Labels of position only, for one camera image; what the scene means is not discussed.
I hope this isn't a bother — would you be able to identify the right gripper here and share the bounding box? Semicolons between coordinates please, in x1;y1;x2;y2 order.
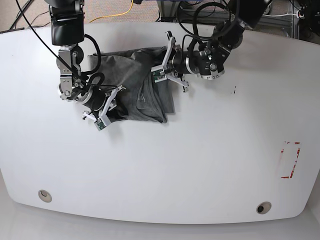
81;85;129;123

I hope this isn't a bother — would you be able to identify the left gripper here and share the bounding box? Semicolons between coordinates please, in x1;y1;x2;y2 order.
155;31;189;93

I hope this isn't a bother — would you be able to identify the grey t-shirt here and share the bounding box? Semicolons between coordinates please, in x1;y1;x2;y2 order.
99;46;175;124

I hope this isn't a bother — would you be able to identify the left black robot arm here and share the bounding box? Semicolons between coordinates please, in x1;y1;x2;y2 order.
151;0;271;92

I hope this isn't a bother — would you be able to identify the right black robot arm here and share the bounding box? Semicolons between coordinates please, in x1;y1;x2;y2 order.
47;0;128;130

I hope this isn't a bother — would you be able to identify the red tape rectangle marking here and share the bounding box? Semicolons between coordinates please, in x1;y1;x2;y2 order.
278;141;301;179

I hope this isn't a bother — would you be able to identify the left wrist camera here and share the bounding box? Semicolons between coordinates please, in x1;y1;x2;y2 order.
151;65;167;83

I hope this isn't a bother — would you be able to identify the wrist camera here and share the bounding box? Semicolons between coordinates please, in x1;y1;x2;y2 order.
151;65;167;83
93;117;111;131

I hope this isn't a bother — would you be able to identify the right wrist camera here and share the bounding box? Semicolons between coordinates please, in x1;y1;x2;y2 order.
93;117;111;131

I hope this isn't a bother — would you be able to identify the aluminium frame stand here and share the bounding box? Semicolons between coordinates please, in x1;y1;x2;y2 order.
156;0;300;39

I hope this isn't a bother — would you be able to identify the yellow cable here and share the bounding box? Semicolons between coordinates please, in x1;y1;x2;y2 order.
89;0;133;24

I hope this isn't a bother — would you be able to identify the left table cable grommet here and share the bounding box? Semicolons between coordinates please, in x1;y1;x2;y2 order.
38;189;52;203

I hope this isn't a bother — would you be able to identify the table cable grommet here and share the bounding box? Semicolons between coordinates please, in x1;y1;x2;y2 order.
38;189;52;203
256;201;272;215

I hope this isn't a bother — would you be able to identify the white cable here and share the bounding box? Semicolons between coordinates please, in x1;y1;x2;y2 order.
262;12;301;18

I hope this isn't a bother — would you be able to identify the right table cable grommet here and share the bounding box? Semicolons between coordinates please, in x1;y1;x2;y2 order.
256;201;272;215

